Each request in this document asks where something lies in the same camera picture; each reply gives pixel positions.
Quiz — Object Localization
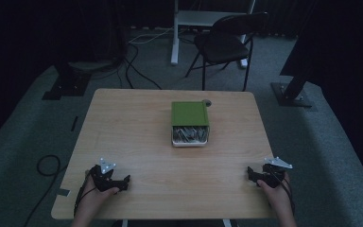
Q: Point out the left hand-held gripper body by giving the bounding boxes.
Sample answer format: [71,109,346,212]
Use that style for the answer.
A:
[89,157,124,192]

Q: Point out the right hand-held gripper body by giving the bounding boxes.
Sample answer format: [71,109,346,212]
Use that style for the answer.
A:
[258,156,293,189]

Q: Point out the green drawer box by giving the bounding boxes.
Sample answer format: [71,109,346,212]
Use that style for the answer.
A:
[170,100,211,128]

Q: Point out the person's right hand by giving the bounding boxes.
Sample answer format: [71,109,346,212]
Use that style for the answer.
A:
[256,175,294,214]

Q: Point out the person's left hand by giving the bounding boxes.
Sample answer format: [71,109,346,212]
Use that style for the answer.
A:
[79,177,121,218]

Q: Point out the grey tape patch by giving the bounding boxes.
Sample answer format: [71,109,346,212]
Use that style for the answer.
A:
[56,187,72,198]

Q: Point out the pile of small packets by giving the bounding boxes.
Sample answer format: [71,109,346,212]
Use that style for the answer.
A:
[173,126,209,144]

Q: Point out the black metal stand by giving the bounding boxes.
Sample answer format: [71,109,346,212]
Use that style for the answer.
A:
[270,61,314,109]

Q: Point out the black stand base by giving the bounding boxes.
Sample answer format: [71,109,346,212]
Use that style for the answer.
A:
[42,61,93,101]

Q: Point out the black folding chair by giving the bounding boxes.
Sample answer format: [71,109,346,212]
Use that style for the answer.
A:
[183,11,269,93]

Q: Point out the dark curtain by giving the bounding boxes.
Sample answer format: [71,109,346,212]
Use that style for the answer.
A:
[279,0,363,198]

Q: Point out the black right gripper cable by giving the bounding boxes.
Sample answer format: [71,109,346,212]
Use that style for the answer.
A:
[275,174,297,216]

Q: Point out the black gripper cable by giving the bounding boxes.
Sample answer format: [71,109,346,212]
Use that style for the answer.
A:
[73,170,93,218]
[275,174,297,216]

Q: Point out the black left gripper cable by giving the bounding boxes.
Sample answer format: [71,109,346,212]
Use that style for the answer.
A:
[73,170,93,218]

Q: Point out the looped black floor cable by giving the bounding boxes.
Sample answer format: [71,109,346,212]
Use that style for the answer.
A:
[23,154,69,227]

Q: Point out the black floor cables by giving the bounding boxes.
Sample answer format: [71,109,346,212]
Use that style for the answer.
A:
[88,41,164,91]

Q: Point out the white floor cable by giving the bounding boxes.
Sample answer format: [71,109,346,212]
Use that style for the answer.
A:
[128,26,175,45]

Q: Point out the white desk frame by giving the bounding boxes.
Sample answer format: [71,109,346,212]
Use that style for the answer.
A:
[169,0,257,69]

